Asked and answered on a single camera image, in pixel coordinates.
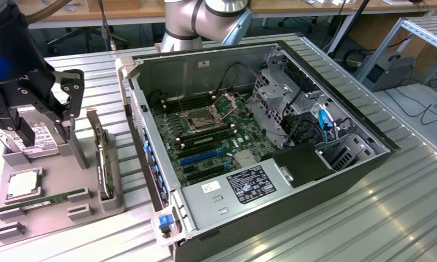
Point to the blue case latch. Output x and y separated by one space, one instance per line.
166 221

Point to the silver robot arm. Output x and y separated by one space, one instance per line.
182 16

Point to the metal socket cover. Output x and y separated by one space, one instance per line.
230 96

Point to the grey box device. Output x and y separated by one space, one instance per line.
394 71

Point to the silver CPU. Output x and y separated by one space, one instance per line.
22 184

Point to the CPU socket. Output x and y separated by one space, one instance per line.
199 121

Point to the black open PC case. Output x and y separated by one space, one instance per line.
354 177

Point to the thin locking lever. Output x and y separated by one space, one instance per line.
183 105

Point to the blue expansion slot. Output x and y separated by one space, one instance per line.
201 159

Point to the green graphics card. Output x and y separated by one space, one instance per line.
106 163

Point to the metal drive cage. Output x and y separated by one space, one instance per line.
277 82

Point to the grey power supply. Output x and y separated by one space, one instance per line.
219 202

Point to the black expansion slot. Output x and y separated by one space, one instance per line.
199 151
206 174

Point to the black RAM slot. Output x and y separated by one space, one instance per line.
198 97
199 101
219 128
202 104
197 94

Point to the green RAM stick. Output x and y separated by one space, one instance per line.
41 201
207 137

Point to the metal disk bay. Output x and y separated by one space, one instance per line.
350 152

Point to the grey parts rack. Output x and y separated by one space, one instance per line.
58 185

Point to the silver hard disk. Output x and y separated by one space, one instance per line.
43 139

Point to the green motherboard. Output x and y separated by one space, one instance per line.
249 128

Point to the silver chipset heatsink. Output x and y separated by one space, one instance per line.
246 159

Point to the black office chair base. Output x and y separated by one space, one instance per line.
89 34

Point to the long wooden desk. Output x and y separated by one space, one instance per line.
306 9

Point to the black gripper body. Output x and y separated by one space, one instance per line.
15 49

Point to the black plastic shroud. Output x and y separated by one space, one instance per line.
303 166

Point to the aluminium frame table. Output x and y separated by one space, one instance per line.
434 26

